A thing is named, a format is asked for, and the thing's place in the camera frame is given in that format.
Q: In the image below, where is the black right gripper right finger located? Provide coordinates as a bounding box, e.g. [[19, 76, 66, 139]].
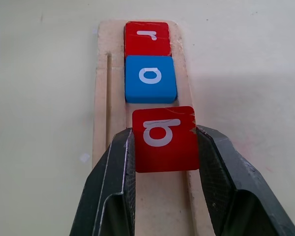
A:
[[195, 124, 295, 236]]

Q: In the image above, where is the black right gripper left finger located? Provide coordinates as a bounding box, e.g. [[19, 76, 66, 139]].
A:
[[69, 127, 137, 236]]

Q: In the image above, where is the red letter b block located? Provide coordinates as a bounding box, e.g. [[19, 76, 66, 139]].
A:
[[132, 106, 200, 174]]

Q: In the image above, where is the light wooden letter tray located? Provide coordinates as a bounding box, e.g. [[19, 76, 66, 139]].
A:
[[90, 20, 215, 236]]

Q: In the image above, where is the blue letter o block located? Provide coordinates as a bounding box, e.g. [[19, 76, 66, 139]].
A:
[[124, 55, 178, 104]]

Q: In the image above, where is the red letter r block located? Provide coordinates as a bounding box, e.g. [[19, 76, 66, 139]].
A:
[[123, 21, 172, 59]]

